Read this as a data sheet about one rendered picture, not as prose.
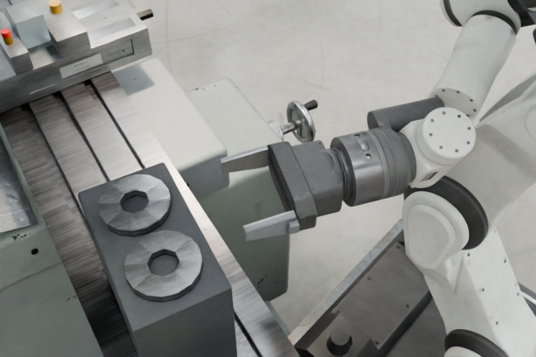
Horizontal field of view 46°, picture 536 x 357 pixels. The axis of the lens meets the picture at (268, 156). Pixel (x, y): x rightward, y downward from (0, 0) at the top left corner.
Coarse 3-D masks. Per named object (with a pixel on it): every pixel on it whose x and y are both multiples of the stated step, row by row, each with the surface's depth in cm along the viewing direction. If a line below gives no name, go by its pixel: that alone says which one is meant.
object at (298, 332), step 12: (396, 228) 169; (384, 240) 167; (372, 252) 164; (360, 264) 162; (348, 276) 159; (336, 288) 157; (324, 300) 155; (312, 312) 153; (324, 312) 153; (300, 324) 150; (312, 324) 150; (288, 336) 148; (300, 336) 148
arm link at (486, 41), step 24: (456, 0) 88; (480, 0) 85; (504, 0) 82; (480, 24) 84; (504, 24) 83; (528, 24) 84; (456, 48) 84; (480, 48) 82; (504, 48) 83; (456, 72) 81; (480, 72) 81
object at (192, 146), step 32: (160, 64) 140; (128, 96) 133; (160, 96) 133; (0, 128) 126; (160, 128) 126; (192, 128) 126; (192, 160) 121; (192, 192) 126; (0, 256) 109; (32, 256) 113; (0, 288) 115
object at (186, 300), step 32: (96, 192) 81; (128, 192) 80; (160, 192) 79; (96, 224) 78; (128, 224) 76; (160, 224) 77; (192, 224) 78; (128, 256) 73; (160, 256) 75; (192, 256) 73; (128, 288) 72; (160, 288) 70; (192, 288) 72; (224, 288) 72; (128, 320) 69; (160, 320) 69; (192, 320) 73; (224, 320) 76; (160, 352) 74; (192, 352) 78; (224, 352) 82
